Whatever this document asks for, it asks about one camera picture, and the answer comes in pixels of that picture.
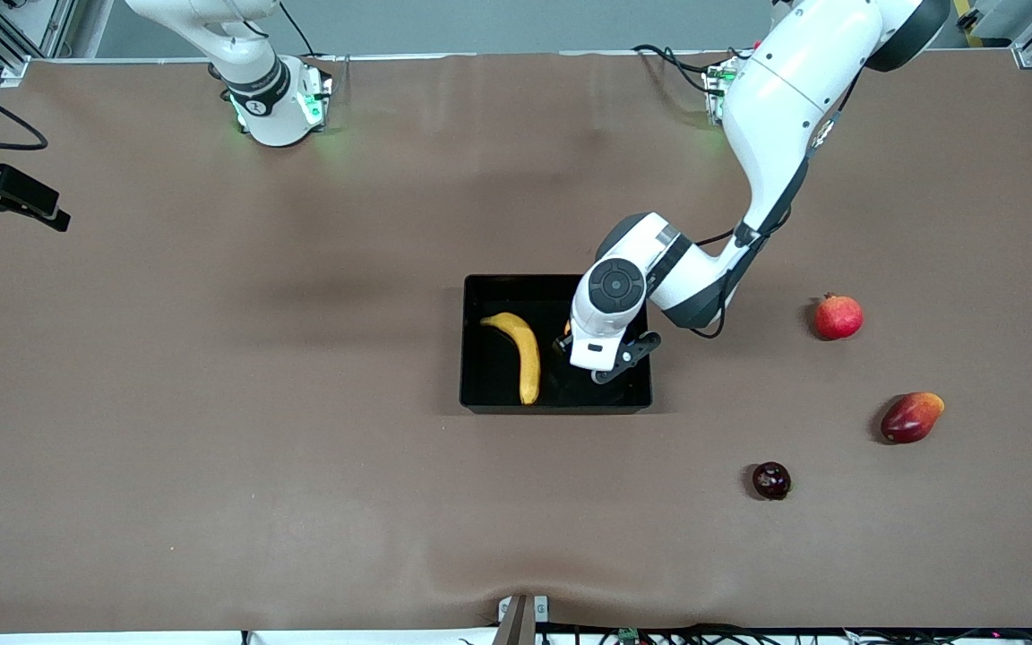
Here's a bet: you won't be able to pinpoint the thin black base cable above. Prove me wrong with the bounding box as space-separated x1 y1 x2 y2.
279 0 316 56

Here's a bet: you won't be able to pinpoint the yellow banana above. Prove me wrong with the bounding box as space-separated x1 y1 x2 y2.
479 311 542 406

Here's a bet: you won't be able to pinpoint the black plastic tray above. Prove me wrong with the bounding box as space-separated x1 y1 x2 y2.
460 274 653 415

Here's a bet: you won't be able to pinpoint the dark purple plum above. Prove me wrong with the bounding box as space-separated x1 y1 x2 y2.
752 461 792 501

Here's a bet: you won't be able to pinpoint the red yellow mango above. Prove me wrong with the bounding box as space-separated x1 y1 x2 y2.
881 391 945 445

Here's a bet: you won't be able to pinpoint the black right gripper plug block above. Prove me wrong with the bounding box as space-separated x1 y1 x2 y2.
0 164 60 214

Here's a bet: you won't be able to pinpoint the red pomegranate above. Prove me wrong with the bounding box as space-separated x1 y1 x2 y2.
814 293 864 341

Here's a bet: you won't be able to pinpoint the metal camera bracket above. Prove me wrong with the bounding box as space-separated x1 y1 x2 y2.
496 594 550 645

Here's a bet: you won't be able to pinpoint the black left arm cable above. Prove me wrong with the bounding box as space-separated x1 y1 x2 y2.
691 76 862 340

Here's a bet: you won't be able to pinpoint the black base cables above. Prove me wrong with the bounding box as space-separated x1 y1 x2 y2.
632 43 734 95

